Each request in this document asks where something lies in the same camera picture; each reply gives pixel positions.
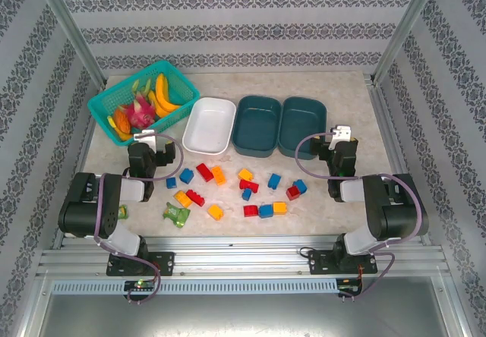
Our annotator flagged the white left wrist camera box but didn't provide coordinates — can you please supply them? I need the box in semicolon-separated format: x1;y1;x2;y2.
133;128;156;152

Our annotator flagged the green snack wrapper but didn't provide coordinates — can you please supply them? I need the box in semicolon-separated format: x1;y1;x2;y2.
162;202;191;230

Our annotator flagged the pink dragon fruit toy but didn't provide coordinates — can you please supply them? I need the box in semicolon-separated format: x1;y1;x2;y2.
125;79;157;129

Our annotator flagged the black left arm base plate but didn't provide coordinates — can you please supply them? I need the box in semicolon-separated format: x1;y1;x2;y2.
106;251;176;277

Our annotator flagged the dark teal oval container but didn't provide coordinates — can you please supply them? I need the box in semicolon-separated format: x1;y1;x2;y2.
231;94;282;159
279;96;328;162

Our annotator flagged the grey metal sheet panel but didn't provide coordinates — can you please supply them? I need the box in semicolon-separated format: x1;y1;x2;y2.
22;276;468;337

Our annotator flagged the yellow banana toy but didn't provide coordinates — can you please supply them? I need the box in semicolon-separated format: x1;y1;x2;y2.
154;72;182;112
147;90;172;118

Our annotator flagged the aluminium frame post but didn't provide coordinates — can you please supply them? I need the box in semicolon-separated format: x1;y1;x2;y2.
370;0;444;84
29;0;108;90

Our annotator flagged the aluminium side rail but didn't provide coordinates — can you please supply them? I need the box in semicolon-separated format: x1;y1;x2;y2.
52;82;108;249
366;78;432;246

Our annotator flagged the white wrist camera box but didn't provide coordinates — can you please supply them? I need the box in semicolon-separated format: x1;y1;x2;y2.
328;124;353;151
133;128;156;152

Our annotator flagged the grey slotted cable duct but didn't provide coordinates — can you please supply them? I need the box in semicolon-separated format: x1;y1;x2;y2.
50;278;339;295

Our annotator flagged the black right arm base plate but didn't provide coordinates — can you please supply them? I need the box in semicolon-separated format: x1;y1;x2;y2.
307;249;379;276

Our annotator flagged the orange lego brick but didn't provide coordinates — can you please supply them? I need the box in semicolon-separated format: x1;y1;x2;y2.
210;165;228;184

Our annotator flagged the aluminium front rail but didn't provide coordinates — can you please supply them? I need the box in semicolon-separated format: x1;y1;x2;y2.
36;234;447;277

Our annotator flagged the orange toy fruit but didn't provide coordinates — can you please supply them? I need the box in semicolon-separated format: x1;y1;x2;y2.
112;109;132;133

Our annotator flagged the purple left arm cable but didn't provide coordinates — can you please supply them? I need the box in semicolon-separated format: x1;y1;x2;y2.
93;133;187;306

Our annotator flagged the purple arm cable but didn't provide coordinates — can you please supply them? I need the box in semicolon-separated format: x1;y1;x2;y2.
93;133;187;306
295;131;424;304

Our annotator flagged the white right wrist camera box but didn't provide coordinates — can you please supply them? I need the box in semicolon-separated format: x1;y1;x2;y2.
328;124;353;151

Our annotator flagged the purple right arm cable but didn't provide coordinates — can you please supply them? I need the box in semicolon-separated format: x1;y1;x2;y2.
295;131;424;304

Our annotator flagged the teal plastic basket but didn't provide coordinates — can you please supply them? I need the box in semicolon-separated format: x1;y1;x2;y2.
87;59;201;151

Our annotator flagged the left circuit board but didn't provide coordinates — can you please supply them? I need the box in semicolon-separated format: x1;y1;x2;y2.
124;280;157;293

